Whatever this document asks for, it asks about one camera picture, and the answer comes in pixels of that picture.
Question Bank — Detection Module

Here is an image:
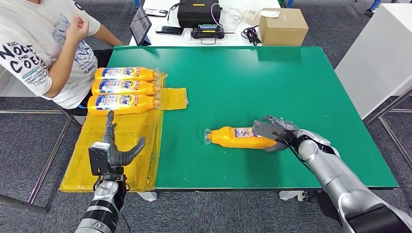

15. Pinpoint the person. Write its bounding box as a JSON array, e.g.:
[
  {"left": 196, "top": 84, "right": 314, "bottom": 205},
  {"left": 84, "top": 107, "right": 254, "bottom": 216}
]
[{"left": 0, "top": 0, "right": 124, "bottom": 110}]

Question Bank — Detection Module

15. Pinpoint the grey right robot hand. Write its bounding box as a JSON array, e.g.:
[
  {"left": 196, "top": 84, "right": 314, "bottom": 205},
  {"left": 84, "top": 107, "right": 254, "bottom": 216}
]
[{"left": 262, "top": 115, "right": 301, "bottom": 154}]

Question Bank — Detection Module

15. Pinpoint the black smartphone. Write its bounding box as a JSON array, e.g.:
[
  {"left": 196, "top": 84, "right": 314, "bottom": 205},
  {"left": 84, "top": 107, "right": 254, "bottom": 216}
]
[
  {"left": 155, "top": 25, "right": 185, "bottom": 36},
  {"left": 144, "top": 8, "right": 168, "bottom": 17}
]

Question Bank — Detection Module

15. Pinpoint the white paper sheet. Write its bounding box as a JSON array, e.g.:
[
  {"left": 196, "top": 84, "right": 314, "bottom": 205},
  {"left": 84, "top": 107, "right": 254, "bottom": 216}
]
[{"left": 259, "top": 9, "right": 281, "bottom": 18}]

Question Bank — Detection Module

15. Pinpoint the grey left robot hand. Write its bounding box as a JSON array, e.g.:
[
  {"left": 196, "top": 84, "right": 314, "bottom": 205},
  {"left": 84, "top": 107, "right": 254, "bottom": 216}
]
[{"left": 102, "top": 110, "right": 146, "bottom": 167}]

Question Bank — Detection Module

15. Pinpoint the person's leg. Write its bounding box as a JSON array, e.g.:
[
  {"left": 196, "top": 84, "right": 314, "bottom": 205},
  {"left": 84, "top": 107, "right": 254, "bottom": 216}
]
[{"left": 297, "top": 189, "right": 346, "bottom": 226}]

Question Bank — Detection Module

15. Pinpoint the clear plastic bag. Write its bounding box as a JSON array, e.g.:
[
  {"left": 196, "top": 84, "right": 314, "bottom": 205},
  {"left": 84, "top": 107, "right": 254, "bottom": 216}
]
[{"left": 239, "top": 9, "right": 262, "bottom": 26}]

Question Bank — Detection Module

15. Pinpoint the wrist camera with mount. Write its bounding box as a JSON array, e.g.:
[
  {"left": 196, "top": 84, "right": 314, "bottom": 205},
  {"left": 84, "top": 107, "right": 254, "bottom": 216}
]
[
  {"left": 88, "top": 141, "right": 112, "bottom": 177},
  {"left": 251, "top": 119, "right": 290, "bottom": 142}
]

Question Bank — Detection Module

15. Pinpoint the dark tablet on stand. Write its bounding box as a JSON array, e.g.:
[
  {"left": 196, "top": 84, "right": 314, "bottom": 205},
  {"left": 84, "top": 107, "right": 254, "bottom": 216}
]
[{"left": 129, "top": 5, "right": 153, "bottom": 47}]

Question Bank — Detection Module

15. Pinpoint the white table with metal legs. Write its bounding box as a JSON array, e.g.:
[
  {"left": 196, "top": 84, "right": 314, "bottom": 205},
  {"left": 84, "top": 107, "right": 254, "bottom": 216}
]
[
  {"left": 334, "top": 3, "right": 412, "bottom": 169},
  {"left": 0, "top": 64, "right": 81, "bottom": 215}
]

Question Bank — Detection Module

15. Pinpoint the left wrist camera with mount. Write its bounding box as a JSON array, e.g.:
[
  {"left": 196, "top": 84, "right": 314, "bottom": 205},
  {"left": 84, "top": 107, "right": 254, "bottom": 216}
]
[{"left": 88, "top": 141, "right": 112, "bottom": 177}]

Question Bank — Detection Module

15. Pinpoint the yellow taped cardboard mat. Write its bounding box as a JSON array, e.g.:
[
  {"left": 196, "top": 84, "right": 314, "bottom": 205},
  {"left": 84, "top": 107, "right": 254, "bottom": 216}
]
[{"left": 59, "top": 73, "right": 189, "bottom": 193}]

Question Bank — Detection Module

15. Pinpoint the pink cable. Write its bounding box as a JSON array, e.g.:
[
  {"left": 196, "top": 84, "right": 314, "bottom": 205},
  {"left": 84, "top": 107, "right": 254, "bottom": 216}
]
[{"left": 210, "top": 3, "right": 224, "bottom": 29}]

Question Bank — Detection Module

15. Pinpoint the brown cardboard box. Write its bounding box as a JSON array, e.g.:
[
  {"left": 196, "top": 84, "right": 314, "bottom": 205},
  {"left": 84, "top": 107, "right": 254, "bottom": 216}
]
[{"left": 258, "top": 8, "right": 309, "bottom": 47}]

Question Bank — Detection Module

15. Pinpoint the white desk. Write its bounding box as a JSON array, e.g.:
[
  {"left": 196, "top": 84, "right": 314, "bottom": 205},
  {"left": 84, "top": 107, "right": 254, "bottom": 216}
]
[{"left": 128, "top": 0, "right": 282, "bottom": 47}]

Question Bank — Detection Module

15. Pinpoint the orange detergent bottle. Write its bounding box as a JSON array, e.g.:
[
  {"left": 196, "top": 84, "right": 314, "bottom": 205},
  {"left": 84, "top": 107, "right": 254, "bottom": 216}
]
[
  {"left": 94, "top": 67, "right": 161, "bottom": 83},
  {"left": 87, "top": 93, "right": 162, "bottom": 117},
  {"left": 91, "top": 79, "right": 162, "bottom": 97},
  {"left": 204, "top": 125, "right": 278, "bottom": 150}
]

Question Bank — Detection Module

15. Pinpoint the black cable bundle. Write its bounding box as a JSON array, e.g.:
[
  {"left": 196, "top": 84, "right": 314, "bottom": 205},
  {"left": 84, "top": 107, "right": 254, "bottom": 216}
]
[{"left": 241, "top": 25, "right": 262, "bottom": 47}]

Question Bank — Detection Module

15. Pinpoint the black carry bag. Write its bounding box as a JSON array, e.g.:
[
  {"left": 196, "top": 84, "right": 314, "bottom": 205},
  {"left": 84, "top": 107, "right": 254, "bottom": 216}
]
[{"left": 177, "top": 0, "right": 223, "bottom": 29}]

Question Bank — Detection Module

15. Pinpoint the white table foot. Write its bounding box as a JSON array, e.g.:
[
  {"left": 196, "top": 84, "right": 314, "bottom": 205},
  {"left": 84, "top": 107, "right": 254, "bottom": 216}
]
[
  {"left": 278, "top": 191, "right": 309, "bottom": 201},
  {"left": 137, "top": 191, "right": 158, "bottom": 202}
]

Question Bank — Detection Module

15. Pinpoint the black remote controller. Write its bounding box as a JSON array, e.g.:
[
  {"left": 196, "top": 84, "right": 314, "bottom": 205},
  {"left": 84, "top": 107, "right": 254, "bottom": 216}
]
[{"left": 191, "top": 24, "right": 235, "bottom": 45}]

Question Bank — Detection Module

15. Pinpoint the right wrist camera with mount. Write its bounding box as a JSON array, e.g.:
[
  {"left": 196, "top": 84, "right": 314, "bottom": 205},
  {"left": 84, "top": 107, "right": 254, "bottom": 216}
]
[{"left": 251, "top": 119, "right": 290, "bottom": 142}]

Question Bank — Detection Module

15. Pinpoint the person's right hand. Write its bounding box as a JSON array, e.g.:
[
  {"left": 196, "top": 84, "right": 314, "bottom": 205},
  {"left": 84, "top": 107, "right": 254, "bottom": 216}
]
[{"left": 65, "top": 15, "right": 90, "bottom": 44}]

